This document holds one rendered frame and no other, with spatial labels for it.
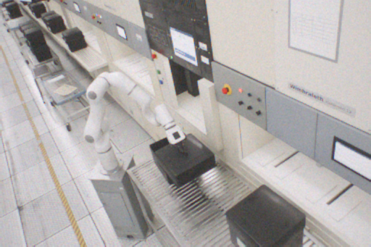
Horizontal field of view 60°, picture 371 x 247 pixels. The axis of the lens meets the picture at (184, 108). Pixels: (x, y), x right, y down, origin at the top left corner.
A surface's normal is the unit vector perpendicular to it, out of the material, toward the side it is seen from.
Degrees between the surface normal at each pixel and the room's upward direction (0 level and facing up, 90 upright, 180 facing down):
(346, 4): 90
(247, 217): 0
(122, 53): 90
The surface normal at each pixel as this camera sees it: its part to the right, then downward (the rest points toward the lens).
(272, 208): -0.17, -0.82
